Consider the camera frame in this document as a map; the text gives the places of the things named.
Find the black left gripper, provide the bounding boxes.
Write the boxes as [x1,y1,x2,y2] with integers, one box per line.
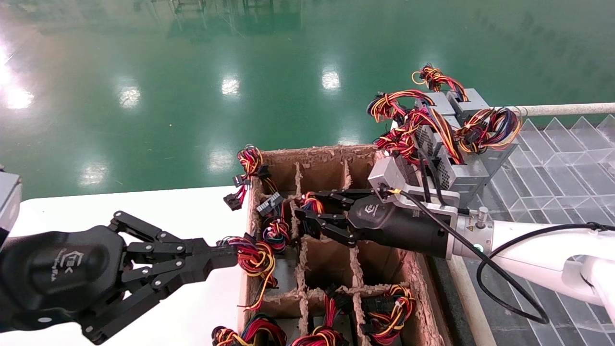
[0,210,238,346]

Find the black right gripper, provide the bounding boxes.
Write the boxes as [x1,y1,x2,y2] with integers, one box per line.
[294,189,457,260]

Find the grey power supply with wires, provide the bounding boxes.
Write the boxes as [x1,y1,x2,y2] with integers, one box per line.
[300,191,327,214]

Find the brown cardboard divider box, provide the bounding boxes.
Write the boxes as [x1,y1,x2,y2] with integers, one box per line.
[238,144,445,346]

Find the stacked grey power supply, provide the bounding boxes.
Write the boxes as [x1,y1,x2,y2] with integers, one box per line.
[412,64,492,126]
[375,107,491,197]
[367,90,457,159]
[454,107,523,193]

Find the white pipe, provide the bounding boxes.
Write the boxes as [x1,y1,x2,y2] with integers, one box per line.
[509,102,615,117]

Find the power supply, small wire bundle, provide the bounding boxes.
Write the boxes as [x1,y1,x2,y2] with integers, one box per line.
[262,217,292,254]

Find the power supply, big wire bundle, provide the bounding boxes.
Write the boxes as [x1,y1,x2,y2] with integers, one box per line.
[217,233,298,312]

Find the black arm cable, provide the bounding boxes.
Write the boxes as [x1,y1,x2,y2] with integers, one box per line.
[389,190,615,325]

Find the power supply wires upper left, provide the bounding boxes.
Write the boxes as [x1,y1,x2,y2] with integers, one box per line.
[223,144,285,217]

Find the power supply wires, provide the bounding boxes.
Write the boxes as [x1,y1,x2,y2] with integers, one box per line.
[360,284,418,346]
[211,312,289,346]
[223,144,285,217]

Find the power supply wires bottom left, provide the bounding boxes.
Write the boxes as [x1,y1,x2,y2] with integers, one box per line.
[211,312,289,346]

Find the power supply wires bottom right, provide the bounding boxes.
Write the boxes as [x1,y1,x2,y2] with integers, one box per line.
[360,284,418,346]

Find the power supply with wire bundle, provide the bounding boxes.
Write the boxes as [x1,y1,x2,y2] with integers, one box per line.
[291,284,351,346]

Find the beige side rail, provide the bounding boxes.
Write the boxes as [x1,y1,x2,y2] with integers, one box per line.
[447,257,498,346]

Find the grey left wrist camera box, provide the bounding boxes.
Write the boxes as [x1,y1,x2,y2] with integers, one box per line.
[0,172,23,246]

